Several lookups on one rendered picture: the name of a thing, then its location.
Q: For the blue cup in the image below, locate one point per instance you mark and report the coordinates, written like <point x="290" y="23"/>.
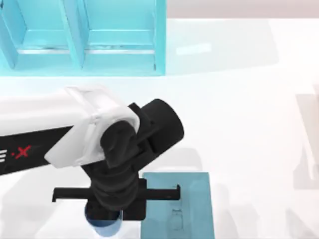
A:
<point x="107" y="227"/>

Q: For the blue book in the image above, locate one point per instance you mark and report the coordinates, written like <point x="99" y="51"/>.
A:
<point x="194" y="211"/>

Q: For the light blue rack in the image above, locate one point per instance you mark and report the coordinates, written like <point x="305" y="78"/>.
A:
<point x="119" y="37"/>

